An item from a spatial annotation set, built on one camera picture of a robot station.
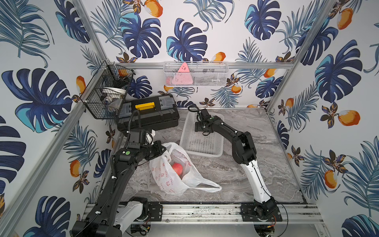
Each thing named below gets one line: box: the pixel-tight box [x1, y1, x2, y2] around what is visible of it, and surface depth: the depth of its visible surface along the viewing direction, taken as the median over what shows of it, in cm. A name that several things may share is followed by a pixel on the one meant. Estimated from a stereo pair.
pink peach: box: [172, 162, 184, 176], surface depth 85 cm
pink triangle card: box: [171, 62, 193, 85], surface depth 92 cm
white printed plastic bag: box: [149, 142, 222, 196], surface depth 76 cm
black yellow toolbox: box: [115, 95, 180, 133], surface depth 99 cm
